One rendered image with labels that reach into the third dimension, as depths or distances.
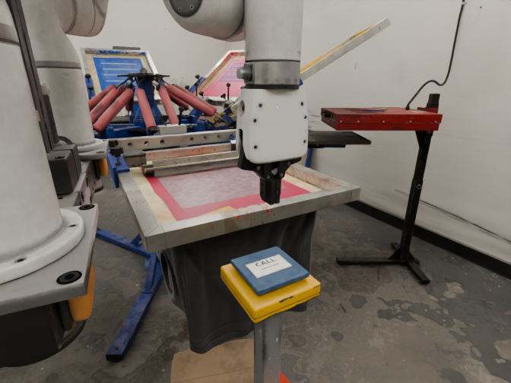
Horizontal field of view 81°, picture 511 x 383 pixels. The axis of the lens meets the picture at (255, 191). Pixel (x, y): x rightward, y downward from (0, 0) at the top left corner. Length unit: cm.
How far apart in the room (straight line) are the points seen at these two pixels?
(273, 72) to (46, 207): 28
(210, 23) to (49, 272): 31
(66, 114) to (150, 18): 483
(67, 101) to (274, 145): 43
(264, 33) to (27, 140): 27
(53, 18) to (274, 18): 42
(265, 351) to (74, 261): 43
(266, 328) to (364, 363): 118
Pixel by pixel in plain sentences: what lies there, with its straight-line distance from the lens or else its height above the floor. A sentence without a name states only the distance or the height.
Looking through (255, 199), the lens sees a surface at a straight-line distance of 84.
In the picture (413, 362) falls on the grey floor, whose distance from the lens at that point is 182.
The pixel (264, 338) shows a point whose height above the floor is 83.
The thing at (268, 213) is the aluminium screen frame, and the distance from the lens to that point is 70.
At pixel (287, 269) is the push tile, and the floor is 97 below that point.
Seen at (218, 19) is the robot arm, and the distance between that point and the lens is 41.
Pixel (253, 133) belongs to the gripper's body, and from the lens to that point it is 40.
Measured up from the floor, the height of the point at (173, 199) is 95.
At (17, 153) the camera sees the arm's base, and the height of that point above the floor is 122.
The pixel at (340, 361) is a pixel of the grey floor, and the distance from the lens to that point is 170.
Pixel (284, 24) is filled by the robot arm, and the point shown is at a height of 133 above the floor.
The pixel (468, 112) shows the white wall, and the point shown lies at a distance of 262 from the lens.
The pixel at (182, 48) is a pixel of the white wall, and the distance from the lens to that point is 553.
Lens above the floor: 127
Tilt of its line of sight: 20 degrees down
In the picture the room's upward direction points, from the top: straight up
